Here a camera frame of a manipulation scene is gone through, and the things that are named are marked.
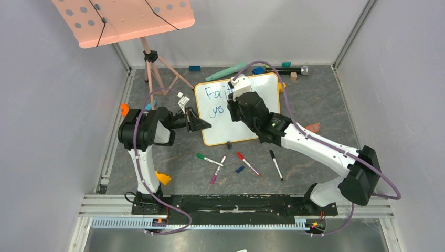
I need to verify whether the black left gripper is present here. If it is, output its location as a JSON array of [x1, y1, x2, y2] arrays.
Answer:
[[168, 107, 211, 133]]

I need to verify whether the yellow framed whiteboard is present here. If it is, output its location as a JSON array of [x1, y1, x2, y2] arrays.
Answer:
[[194, 73, 280, 146]]

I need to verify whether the blue marker cap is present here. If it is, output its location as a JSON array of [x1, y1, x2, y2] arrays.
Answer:
[[235, 166, 245, 173]]

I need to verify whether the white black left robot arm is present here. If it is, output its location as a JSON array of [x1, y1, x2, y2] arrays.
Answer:
[[118, 107, 211, 214]]

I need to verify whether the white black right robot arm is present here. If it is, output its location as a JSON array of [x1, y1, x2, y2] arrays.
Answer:
[[227, 92, 381, 214]]

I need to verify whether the green whiteboard marker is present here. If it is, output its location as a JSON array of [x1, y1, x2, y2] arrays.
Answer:
[[196, 153, 224, 167]]

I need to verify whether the red whiteboard marker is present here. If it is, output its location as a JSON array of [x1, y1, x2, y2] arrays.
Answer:
[[236, 152, 261, 176]]

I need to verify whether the black whiteboard marker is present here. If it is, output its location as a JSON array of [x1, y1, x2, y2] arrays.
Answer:
[[269, 150, 284, 181]]

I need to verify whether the pink whiteboard marker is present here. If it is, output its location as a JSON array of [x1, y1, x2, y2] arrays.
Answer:
[[210, 155, 227, 184]]

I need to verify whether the yellow cylinder toy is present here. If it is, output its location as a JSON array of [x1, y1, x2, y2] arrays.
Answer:
[[277, 82, 286, 93]]

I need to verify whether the blue brick behind board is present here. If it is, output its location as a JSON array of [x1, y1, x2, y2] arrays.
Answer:
[[252, 67, 266, 75]]

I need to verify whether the teal toy tube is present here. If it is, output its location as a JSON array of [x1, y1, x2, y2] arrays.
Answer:
[[205, 63, 247, 81]]

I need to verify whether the tan wooden cube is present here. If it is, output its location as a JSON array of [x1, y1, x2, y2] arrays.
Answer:
[[290, 72, 298, 81]]

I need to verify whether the dark blue brick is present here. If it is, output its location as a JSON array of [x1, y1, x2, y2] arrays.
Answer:
[[188, 65, 201, 72]]

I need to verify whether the yellow wedge block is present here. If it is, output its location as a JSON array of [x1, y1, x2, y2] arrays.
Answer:
[[155, 171, 172, 185]]

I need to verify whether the black silver microphone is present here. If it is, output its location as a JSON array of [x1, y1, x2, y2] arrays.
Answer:
[[276, 66, 309, 76]]

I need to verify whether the orange half-round block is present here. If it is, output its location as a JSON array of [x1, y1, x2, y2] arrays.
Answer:
[[305, 122, 321, 133]]

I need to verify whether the orange toy block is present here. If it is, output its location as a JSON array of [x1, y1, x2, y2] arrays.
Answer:
[[120, 103, 130, 116]]

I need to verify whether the pink music stand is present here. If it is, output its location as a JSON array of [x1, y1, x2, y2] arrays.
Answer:
[[53, 0, 195, 91]]

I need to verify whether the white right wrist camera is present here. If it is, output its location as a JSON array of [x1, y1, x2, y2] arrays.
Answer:
[[229, 74, 251, 101]]

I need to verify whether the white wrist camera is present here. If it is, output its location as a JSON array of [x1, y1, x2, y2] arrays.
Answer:
[[229, 74, 251, 101], [177, 92, 190, 114]]

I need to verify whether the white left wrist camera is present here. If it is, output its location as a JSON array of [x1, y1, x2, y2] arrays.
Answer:
[[177, 92, 190, 114]]

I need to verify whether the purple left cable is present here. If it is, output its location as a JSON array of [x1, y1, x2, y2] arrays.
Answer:
[[133, 88, 193, 236]]

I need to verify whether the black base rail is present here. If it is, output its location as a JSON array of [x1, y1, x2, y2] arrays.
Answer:
[[131, 194, 338, 225]]

